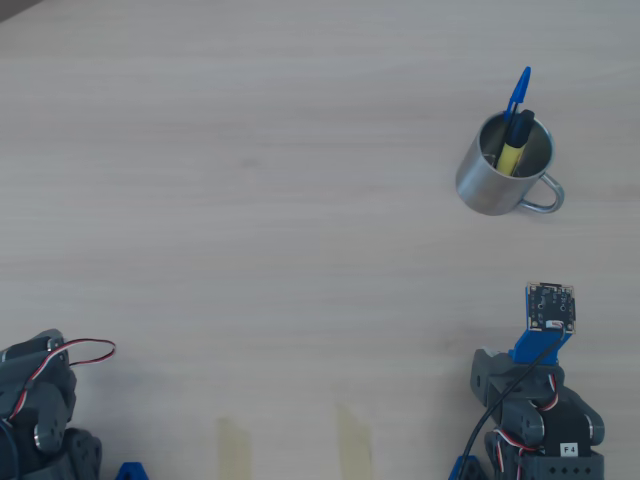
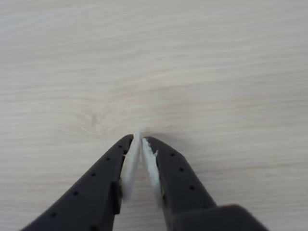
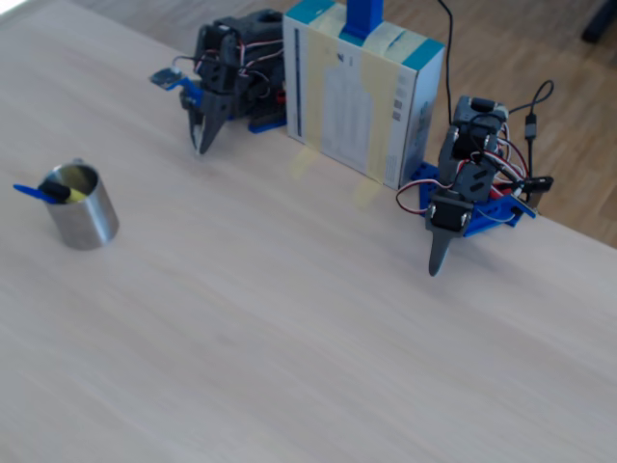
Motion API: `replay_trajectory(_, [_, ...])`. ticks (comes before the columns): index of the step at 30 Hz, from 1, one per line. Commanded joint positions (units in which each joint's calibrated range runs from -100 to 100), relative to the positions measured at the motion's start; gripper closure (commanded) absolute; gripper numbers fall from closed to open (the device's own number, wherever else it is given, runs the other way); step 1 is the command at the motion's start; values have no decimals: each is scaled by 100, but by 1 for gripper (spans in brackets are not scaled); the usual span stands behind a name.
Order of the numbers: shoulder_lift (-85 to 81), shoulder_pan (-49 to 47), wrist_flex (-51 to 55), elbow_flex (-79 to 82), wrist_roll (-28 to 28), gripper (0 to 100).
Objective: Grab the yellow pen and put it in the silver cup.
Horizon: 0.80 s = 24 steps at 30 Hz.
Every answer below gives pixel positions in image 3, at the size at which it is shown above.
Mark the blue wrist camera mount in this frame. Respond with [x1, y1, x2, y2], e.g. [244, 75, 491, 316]
[178, 79, 204, 111]

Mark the long black cable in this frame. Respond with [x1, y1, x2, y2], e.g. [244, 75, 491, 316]
[436, 0, 455, 105]

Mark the black plug connector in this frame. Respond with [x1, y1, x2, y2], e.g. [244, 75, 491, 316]
[518, 176, 554, 193]

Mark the gray robot arm with camera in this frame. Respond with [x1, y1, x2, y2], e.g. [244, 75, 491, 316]
[195, 9, 285, 122]

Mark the black wrist camera circuit board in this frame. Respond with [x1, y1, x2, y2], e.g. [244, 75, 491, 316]
[148, 67, 185, 92]

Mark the white and teal cardboard box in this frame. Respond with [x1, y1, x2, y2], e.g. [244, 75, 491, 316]
[282, 0, 445, 192]

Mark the blue capped ballpoint pen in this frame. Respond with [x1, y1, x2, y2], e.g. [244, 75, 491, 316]
[13, 182, 60, 206]

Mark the blue camera stand pole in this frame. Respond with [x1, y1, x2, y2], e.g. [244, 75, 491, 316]
[338, 0, 386, 48]

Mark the gray gripper without camera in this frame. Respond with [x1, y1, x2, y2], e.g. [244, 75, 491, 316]
[423, 188, 475, 278]

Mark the dark furniture piece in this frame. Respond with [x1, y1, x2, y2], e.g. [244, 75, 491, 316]
[580, 0, 617, 45]

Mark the blue robot arm base plate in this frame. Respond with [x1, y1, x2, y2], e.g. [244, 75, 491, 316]
[248, 115, 286, 134]
[417, 162, 537, 238]

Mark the gray gripper with camera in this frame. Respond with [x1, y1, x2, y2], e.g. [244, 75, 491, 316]
[186, 62, 242, 156]

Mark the gray robot arm without camera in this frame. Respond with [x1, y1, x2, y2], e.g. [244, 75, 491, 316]
[436, 95, 510, 204]

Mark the yellow Stabilo Boss highlighter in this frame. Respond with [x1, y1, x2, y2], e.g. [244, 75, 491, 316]
[39, 178, 87, 206]

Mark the red white black servo wire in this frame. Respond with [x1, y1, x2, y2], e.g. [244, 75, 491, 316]
[198, 37, 285, 86]
[395, 123, 531, 216]

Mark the silver steel mug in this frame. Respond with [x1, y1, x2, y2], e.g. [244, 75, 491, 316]
[45, 156, 121, 252]

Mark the black cable with inline adapter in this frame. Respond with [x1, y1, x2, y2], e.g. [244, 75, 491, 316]
[508, 79, 555, 175]

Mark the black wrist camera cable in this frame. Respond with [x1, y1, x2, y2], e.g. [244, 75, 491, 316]
[172, 53, 228, 78]

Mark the yellowish masking tape strip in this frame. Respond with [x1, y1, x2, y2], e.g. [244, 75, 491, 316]
[288, 4, 349, 182]

